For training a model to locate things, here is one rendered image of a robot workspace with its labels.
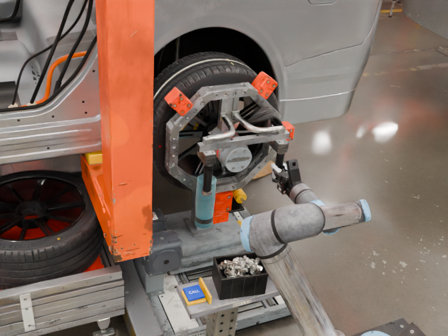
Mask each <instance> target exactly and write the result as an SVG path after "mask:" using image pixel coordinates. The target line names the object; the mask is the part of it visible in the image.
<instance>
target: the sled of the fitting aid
mask: <svg viewBox="0 0 448 336"><path fill-rule="evenodd" d="M231 214H232V215H233V216H234V218H235V219H236V221H237V222H238V224H239V225H240V226H241V224H242V222H241V221H240V220H238V218H237V217H236V215H235V214H234V213H231ZM241 253H250V252H248V251H246V250H245V248H244V247H243V244H242V242H241V243H235V244H232V245H226V246H222V247H217V248H214V249H208V250H204V251H199V252H196V253H190V254H186V255H183V256H182V259H181V268H180V269H176V270H173V271H168V272H167V274H168V275H173V274H177V273H182V272H185V271H190V270H194V269H199V268H202V267H208V266H211V265H213V257H217V256H224V255H234V254H241Z"/></svg>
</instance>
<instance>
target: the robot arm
mask: <svg viewBox="0 0 448 336"><path fill-rule="evenodd" d="M271 169H272V177H273V178H274V179H275V178H276V177H277V178H279V179H280V180H279V184H277V189H278V190H279V187H280V188H281V191H280V190H279V191H280V192H281V194H282V195H284V194H286V195H287V196H288V197H289V198H290V200H292V202H294V205H289V206H286V207H281V208H278V209H274V210H271V211H267V212H264V213H260V214H257V215H253V216H250V217H247V218H245V219H244V220H243V222H242V224H241V230H240V232H241V242H242V244H243V247H244V248H245V250H246V251H248V252H251V253H252V252H255V253H256V255H257V256H258V258H259V259H260V260H261V262H262V264H263V266H264V267H265V269H266V271H267V272H268V274H269V276H270V278H271V280H272V281H273V283H274V285H275V286H276V288H277V290H278V292H279V294H280V296H281V297H282V299H283V300H284V302H285V304H286V306H287V308H288V310H289V311H290V313H291V314H292V316H293V318H294V320H295V322H296V324H297V325H298V327H299V328H300V330H301V332H302V334H303V336H345V335H344V333H343V332H341V331H339V330H335V328H334V326H333V324H332V322H331V320H330V318H329V316H328V315H327V313H326V311H325V309H324V308H323V306H322V304H321V302H320V300H319V298H318V296H317V294H316V293H315V291H314V289H313V287H312V286H311V284H310V282H309V280H308V278H307V276H306V274H305V272H304V271H303V269H302V267H301V265H300V264H299V262H298V260H297V258H296V256H295V254H294V252H293V250H292V249H291V247H290V245H289V243H290V242H294V241H298V240H302V239H307V238H310V237H315V236H317V235H318V234H320V233H321V232H322V233H324V234H326V235H332V234H334V233H336V232H338V230H339V229H340V228H342V227H347V226H350V225H355V224H358V223H363V222H367V221H370V219H371V212H370V209H369V206H368V204H367V202H366V200H364V199H362V200H358V201H354V202H348V203H341V204H334V205H326V204H325V203H324V202H322V200H320V198H318V196H316V194H315V193H314V192H313V191H312V190H311V189H310V188H309V187H308V186H307V185H306V184H304V183H302V182H301V175H300V171H299V164H298V160H297V159H290V160H287V161H286V164H285V163H283V172H282V170H281V169H280V168H278V167H277V166H276V165H275V164H274V163H272V164H271ZM284 191H285V192H284ZM361 336H390V335H388V334H386V333H383V332H380V331H368V332H366V333H364V334H362V335H361Z"/></svg>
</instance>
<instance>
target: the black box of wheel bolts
mask: <svg viewBox="0 0 448 336"><path fill-rule="evenodd" d="M268 275H269V274H268V272H267V271H266V269H265V267H264V266H263V264H262V262H261V260H260V259H259V258H258V256H257V255H256V253H255V252H252V253H241V254H234V255H224V256H217V257H213V272H212V279H213V282H214V285H215V288H216V290H217V294H218V296H219V300H224V299H234V298H239V297H248V296H254V295H262V294H265V290H266V286H267V278H268Z"/></svg>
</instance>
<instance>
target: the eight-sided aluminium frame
mask: <svg viewBox="0 0 448 336"><path fill-rule="evenodd" d="M247 96H250V97H251V98H252V99H253V100H254V102H256V104H258V106H260V108H263V107H268V108H270V109H271V110H272V111H274V113H275V114H276V115H277V116H278V118H279V119H280V118H281V115H280V114H279V113H278V111H277V110H276V109H274V108H273V107H272V106H271V105H270V104H269V103H268V102H267V100H266V99H265V98H264V97H262V96H261V95H260V94H258V90H256V88H254V86H252V85H251V84H250V83H249V82H246V83H244V82H242V83H234V84H227V85H215V86H206V87H202V88H200V90H198V91H197V92H196V94H194V96H192V98H190V101H191V102H192V104H193V107H192V108H191V109H190V110H189V111H188V112H187V113H186V114H185V115H184V116H183V117H182V116H181V115H180V114H178V113H176V114H175V115H174V116H173V117H172V118H171V119H170V120H169V121H168V122H167V123H166V129H165V130H166V141H165V168H166V169H167V171H168V172H169V174H170V175H172V176H173V177H174V178H176V179H177V180H178V181H180V182H181V183H182V184H184V185H185V186H187V187H188V188H190V190H192V191H193V192H195V193H196V189H197V180H196V179H194V178H193V177H192V176H190V175H189V174H188V173H186V172H185V171H184V170H182V169H181V168H180V167H178V166H177V164H178V148H179V132H180V130H182V128H184V126H186V124H188V122H190V120H192V118H194V116H196V114H198V112H200V110H201V109H202V108H203V107H204V106H205V105H206V104H207V103H208V102H209V101H212V100H218V99H224V98H227V99H230V98H234V97H247ZM271 119H272V118H271ZM271 119H268V120H266V125H265V127H274V125H273V124H272V123H271ZM275 153H276V151H275V150H274V149H273V148H272V147H271V146H270V145H269V142H265V143H263V148H262V150H260V152H258V154H256V156H254V158H252V160H251V162H250V164H249V165H248V166H247V167H246V168H245V169H244V170H242V171H240V172H238V174H236V175H235V176H232V177H225V178H220V179H217V182H216V193H220V192H225V191H232V190H238V189H242V188H243V187H244V186H246V185H247V184H248V182H250V180H252V178H254V176H256V174H258V172H260V170H262V168H264V166H266V164H268V162H270V161H271V160H272V158H274V156H275Z"/></svg>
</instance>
